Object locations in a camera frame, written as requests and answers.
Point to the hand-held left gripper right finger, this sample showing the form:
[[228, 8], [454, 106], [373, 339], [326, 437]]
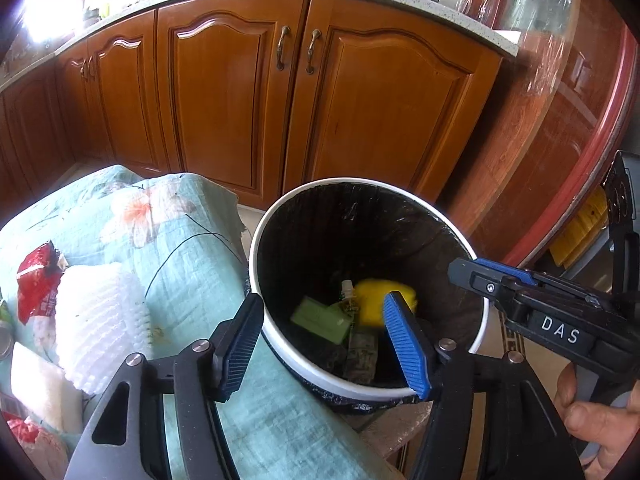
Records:
[[405, 345]]

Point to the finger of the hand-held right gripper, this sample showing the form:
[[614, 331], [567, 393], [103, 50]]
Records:
[[475, 280], [505, 269]]

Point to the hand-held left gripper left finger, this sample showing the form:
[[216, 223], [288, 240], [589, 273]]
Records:
[[240, 347]]

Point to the white round trash bin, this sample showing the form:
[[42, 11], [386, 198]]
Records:
[[310, 375]]

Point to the black bin liner bag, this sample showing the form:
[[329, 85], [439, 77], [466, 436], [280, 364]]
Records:
[[350, 230]]

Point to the white foam net sleeve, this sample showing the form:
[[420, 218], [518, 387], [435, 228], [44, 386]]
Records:
[[95, 325]]

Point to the red snack packet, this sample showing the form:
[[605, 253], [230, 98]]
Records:
[[37, 285]]

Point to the person's right hand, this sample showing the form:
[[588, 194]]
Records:
[[590, 425]]

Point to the crumpled printed packet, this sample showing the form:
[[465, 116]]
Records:
[[361, 355]]

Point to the yellow plastic wrapper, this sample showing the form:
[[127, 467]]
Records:
[[370, 302]]

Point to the small white capped bottle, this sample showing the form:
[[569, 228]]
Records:
[[348, 294]]

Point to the green cardboard box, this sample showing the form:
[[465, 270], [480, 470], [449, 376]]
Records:
[[320, 321]]

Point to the yellow plastic item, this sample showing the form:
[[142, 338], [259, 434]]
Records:
[[580, 230]]

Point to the floral light green cloth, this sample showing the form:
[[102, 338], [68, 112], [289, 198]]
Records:
[[190, 240]]

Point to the plastic wrapped round wooden table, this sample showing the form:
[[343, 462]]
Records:
[[550, 135]]

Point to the wooden cabinet door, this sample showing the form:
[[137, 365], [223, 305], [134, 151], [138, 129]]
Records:
[[125, 95], [75, 110], [225, 95], [30, 135], [390, 100]]

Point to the white foam sheet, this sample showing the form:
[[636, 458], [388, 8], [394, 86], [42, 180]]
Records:
[[42, 390]]

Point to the red and white wrapper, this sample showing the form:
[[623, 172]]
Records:
[[30, 445]]

